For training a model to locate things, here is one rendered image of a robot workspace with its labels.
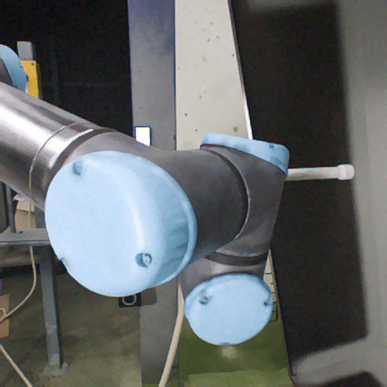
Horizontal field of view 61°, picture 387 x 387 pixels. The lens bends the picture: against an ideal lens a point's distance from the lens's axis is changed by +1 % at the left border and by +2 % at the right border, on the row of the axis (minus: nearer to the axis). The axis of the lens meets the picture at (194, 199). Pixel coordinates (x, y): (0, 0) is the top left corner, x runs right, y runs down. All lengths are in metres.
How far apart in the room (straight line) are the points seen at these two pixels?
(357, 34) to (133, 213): 0.97
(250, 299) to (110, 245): 0.19
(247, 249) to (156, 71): 1.17
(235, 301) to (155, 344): 1.39
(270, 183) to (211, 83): 1.15
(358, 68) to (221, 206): 0.88
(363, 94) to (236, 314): 0.84
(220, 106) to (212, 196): 1.22
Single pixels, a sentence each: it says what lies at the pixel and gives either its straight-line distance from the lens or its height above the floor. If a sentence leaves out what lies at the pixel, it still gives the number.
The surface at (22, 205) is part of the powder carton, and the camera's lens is 3.06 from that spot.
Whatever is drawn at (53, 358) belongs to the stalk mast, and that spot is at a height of 0.07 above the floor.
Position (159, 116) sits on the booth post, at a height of 1.32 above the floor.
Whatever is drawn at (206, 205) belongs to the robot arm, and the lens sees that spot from 0.21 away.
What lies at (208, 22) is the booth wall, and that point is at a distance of 1.48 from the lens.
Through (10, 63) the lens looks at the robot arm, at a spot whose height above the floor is 1.37.
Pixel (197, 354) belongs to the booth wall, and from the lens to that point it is 1.76.
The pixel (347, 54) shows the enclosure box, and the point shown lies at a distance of 1.06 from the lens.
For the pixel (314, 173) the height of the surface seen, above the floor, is 1.16.
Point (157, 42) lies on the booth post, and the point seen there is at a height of 1.60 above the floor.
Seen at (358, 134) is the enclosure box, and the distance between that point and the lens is 1.07.
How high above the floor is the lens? 1.24
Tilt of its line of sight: 11 degrees down
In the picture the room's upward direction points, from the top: straight up
